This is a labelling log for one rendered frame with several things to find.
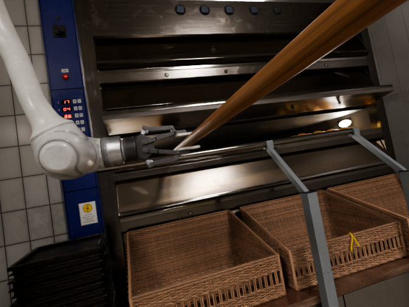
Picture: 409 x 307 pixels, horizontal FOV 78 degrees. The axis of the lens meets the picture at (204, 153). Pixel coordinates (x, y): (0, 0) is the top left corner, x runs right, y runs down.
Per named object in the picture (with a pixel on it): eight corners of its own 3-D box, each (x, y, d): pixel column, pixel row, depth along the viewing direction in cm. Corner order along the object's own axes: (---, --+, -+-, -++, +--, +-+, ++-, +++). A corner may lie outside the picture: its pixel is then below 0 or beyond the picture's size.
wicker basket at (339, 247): (245, 255, 141) (237, 206, 143) (330, 233, 155) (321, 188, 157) (296, 293, 94) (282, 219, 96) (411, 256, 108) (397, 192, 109)
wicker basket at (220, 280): (132, 287, 124) (125, 231, 125) (237, 257, 140) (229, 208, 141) (132, 351, 77) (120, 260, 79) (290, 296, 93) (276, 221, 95)
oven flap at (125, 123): (102, 120, 117) (108, 135, 135) (394, 90, 164) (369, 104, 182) (102, 115, 117) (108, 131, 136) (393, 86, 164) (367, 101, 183)
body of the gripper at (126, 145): (122, 138, 81) (151, 134, 83) (126, 164, 80) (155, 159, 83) (120, 134, 74) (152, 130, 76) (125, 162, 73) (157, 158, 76)
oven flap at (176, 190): (119, 218, 127) (115, 180, 135) (389, 163, 174) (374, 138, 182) (118, 216, 123) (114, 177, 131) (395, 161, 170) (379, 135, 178)
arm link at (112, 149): (108, 168, 80) (127, 165, 81) (104, 167, 71) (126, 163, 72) (103, 140, 80) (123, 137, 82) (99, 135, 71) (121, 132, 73)
